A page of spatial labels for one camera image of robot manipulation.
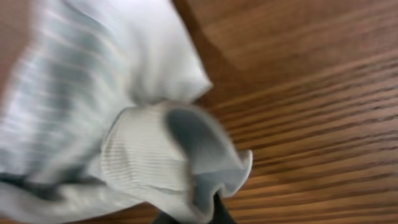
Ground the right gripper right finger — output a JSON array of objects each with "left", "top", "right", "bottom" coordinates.
[{"left": 211, "top": 194, "right": 237, "bottom": 224}]

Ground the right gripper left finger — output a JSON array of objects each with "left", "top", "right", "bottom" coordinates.
[{"left": 151, "top": 212, "right": 180, "bottom": 224}]

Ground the light blue striped garment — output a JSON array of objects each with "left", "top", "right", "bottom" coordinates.
[{"left": 1, "top": 1, "right": 253, "bottom": 223}]

